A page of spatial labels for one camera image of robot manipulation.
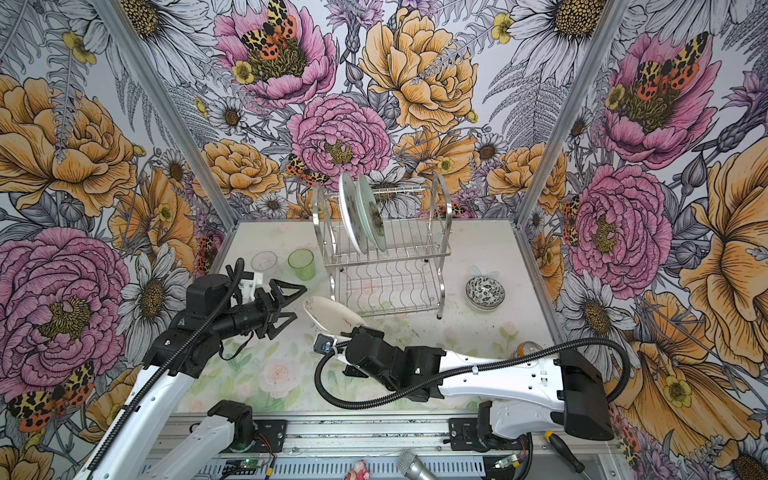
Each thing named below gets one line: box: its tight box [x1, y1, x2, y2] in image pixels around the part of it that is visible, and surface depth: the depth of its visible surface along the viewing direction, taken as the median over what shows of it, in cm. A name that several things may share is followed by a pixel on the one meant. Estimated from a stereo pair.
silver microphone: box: [397, 450, 439, 480], surface depth 69 cm
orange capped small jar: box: [517, 341, 543, 357], surface depth 79 cm
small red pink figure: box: [344, 459, 371, 480], surface depth 69 cm
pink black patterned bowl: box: [465, 276, 506, 312], surface depth 98 cm
